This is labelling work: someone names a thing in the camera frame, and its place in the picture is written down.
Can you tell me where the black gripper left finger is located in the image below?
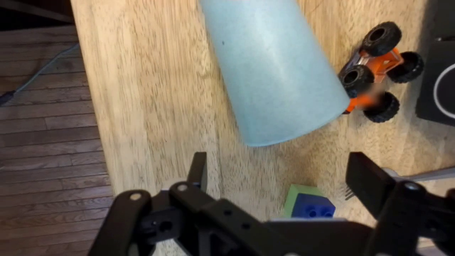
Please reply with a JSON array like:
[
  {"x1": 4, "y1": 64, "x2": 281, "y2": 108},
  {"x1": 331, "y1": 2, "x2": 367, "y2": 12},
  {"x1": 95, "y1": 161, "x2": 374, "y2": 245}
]
[{"x1": 87, "y1": 151, "x2": 217, "y2": 256}]

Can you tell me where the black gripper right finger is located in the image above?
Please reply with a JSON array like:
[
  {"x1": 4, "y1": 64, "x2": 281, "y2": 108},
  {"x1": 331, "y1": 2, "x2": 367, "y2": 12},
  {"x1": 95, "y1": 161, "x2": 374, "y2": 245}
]
[{"x1": 345, "y1": 151, "x2": 455, "y2": 256}]

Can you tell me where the light blue plastic cup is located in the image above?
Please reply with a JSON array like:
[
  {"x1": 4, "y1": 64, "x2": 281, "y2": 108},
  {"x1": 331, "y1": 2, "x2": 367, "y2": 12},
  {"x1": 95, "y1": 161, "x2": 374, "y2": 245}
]
[{"x1": 198, "y1": 0, "x2": 353, "y2": 148}]

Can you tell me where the black toaster oven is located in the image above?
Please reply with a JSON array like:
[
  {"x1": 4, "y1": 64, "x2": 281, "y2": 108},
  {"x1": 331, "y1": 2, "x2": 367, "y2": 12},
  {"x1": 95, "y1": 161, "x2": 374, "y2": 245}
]
[{"x1": 415, "y1": 0, "x2": 455, "y2": 127}]

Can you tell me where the blue toy block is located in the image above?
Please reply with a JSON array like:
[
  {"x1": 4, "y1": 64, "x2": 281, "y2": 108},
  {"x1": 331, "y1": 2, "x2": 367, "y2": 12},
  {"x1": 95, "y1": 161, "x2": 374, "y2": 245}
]
[{"x1": 290, "y1": 192, "x2": 337, "y2": 219}]

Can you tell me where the green toy block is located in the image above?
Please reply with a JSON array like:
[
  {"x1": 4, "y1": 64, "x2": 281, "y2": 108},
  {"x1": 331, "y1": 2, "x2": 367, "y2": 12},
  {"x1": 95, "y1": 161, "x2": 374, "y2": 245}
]
[{"x1": 283, "y1": 184, "x2": 324, "y2": 218}]

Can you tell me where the orange toy monster truck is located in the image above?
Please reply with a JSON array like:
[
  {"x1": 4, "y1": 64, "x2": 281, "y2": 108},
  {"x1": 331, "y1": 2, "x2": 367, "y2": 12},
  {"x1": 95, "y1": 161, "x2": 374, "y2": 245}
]
[{"x1": 338, "y1": 20, "x2": 425, "y2": 125}]

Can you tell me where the grey floor cable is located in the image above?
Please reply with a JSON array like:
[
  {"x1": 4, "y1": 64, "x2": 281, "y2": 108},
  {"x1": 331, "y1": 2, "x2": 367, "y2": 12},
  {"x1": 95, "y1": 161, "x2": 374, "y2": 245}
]
[{"x1": 0, "y1": 44, "x2": 80, "y2": 107}]

